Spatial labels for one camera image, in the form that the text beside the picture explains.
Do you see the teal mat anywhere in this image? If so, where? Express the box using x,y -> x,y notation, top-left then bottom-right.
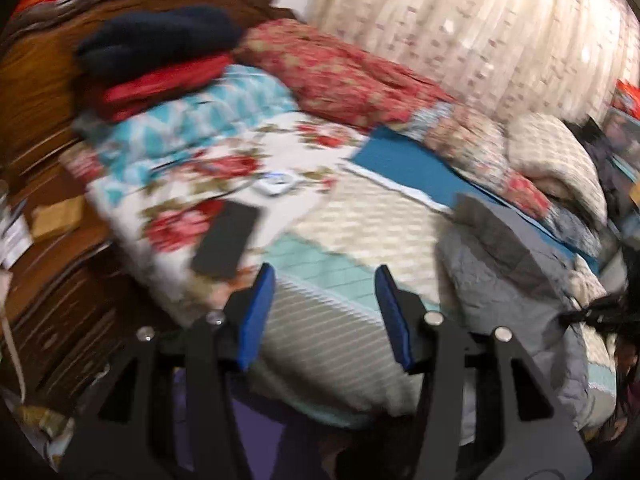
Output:
347,125 -> 601,271

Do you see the teal white patterned pillow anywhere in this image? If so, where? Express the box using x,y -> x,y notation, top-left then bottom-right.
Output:
75,67 -> 301,186

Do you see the black phone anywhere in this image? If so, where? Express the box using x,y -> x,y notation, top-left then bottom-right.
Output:
191,201 -> 263,281

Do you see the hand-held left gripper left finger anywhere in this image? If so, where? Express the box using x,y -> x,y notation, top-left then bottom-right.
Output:
62,262 -> 277,480

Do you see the red patchwork quilt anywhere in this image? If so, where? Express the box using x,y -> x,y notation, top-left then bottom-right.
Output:
235,19 -> 601,256

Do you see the grey puffer jacket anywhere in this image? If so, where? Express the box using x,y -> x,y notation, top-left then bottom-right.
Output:
437,194 -> 618,431

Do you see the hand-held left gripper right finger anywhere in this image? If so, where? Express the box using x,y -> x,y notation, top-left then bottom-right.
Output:
375,264 -> 593,480

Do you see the wooden nightstand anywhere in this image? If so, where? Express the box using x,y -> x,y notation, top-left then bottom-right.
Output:
0,160 -> 176,411

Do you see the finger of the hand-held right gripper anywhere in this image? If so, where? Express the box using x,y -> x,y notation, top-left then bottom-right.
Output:
560,294 -> 626,332

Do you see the cream leaf print curtain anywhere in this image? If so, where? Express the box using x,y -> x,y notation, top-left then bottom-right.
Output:
305,0 -> 631,126

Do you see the tan cardboard box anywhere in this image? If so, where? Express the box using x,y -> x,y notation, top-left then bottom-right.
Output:
30,195 -> 86,241

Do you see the navy folded cloth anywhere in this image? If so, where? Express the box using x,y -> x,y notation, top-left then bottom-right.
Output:
75,5 -> 246,81

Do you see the dark cloth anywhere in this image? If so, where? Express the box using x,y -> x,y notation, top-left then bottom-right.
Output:
570,117 -> 623,196

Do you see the beige and teal bed sheet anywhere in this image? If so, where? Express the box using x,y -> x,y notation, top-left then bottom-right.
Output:
240,170 -> 621,431

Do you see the small white device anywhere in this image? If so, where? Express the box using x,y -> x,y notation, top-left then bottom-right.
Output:
252,172 -> 301,197

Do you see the white floral rose blanket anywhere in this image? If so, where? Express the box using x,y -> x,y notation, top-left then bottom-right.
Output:
60,110 -> 371,326

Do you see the cream knit blanket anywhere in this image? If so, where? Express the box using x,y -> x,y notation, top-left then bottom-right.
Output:
505,112 -> 608,226

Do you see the red folded cloth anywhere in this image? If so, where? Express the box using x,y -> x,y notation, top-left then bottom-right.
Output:
97,52 -> 236,121

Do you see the carved wooden headboard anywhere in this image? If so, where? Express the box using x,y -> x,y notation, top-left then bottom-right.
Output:
0,0 -> 296,161

